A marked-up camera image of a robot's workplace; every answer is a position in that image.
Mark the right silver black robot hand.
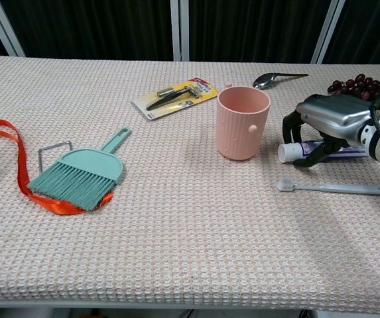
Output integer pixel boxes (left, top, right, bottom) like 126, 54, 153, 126
283, 93, 380, 169

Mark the white purple toothpaste tube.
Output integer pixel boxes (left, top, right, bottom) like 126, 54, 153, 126
278, 138, 369, 164

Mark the grey toothbrush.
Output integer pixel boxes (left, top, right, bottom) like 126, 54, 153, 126
277, 178, 380, 197

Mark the pink ribbed plastic cup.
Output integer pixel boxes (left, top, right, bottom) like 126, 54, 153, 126
216, 80, 271, 162

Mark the teal hand brush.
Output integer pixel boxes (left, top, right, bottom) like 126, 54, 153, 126
27, 127, 133, 213

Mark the dark red grape bunch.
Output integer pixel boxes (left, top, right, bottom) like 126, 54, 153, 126
326, 73, 380, 108

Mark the metal spoon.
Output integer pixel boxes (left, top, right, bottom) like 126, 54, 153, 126
252, 72, 310, 91

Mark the razor in yellow blister pack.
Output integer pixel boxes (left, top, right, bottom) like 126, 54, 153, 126
130, 77, 220, 122

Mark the beige waffle table cloth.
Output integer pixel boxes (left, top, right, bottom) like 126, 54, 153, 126
0, 54, 380, 314

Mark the black curtain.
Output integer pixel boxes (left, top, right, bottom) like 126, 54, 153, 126
0, 0, 380, 65

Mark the white slanted frame post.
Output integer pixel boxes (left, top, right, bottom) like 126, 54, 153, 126
0, 0, 27, 58
310, 0, 347, 65

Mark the white upright frame post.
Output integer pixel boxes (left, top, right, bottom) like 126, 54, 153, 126
170, 0, 191, 62

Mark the bent metal wire bracket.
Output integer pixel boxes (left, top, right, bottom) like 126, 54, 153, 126
37, 140, 74, 174

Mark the orange ribbon strap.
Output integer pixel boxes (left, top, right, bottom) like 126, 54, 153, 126
0, 119, 115, 217

